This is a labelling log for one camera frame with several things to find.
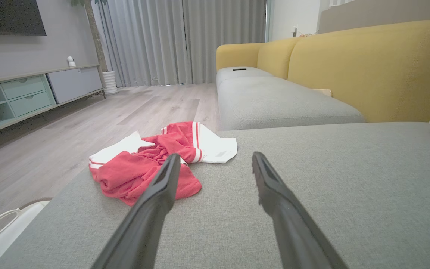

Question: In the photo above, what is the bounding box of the white laundry basket brown rim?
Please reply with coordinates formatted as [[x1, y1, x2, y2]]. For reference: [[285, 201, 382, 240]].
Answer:
[[0, 197, 54, 266]]

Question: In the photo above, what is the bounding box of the grey pleated curtain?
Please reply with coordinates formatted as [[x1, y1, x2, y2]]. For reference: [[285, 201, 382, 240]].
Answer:
[[91, 0, 267, 88]]

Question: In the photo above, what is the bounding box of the beige low partition behind sofa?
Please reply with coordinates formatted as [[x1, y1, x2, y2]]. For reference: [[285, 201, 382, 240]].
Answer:
[[318, 0, 430, 34]]

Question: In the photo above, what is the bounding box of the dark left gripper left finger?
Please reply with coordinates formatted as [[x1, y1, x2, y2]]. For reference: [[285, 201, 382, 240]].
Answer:
[[90, 153, 181, 269]]

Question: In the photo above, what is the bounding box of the black flat television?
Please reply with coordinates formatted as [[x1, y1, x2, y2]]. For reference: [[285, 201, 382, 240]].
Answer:
[[0, 0, 47, 37]]

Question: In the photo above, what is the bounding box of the short grey sofa seat cushion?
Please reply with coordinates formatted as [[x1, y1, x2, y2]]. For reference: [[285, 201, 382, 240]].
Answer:
[[216, 66, 275, 89]]

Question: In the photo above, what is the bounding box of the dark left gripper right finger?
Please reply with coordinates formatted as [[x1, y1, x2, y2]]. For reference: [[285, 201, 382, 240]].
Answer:
[[251, 151, 350, 269]]

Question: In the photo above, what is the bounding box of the white ribbed plant pot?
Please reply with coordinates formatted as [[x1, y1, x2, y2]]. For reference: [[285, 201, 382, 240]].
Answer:
[[102, 70, 119, 95]]

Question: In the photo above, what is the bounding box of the medium yellow sofa back cushion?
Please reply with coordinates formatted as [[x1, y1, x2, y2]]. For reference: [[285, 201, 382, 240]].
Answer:
[[256, 37, 302, 80]]

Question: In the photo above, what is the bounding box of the indoor plant trunk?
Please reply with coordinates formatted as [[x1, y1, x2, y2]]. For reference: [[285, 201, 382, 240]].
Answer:
[[69, 0, 109, 73]]

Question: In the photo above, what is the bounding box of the grey and green TV cabinet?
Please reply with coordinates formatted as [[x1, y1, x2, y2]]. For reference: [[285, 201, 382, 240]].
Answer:
[[0, 64, 106, 141]]

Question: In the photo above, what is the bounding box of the yellow sofa end back cushion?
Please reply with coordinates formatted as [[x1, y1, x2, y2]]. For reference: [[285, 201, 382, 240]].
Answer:
[[216, 43, 265, 72]]

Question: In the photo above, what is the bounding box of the red and white basketball jersey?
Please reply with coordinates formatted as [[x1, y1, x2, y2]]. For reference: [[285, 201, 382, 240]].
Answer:
[[89, 121, 238, 207]]

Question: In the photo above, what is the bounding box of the large yellow sofa back cushion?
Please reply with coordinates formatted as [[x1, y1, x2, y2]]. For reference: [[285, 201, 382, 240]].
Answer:
[[287, 20, 430, 123]]

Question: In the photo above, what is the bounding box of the long grey sofa seat cushion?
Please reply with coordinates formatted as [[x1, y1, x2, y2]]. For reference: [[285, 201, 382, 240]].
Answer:
[[218, 76, 365, 131]]

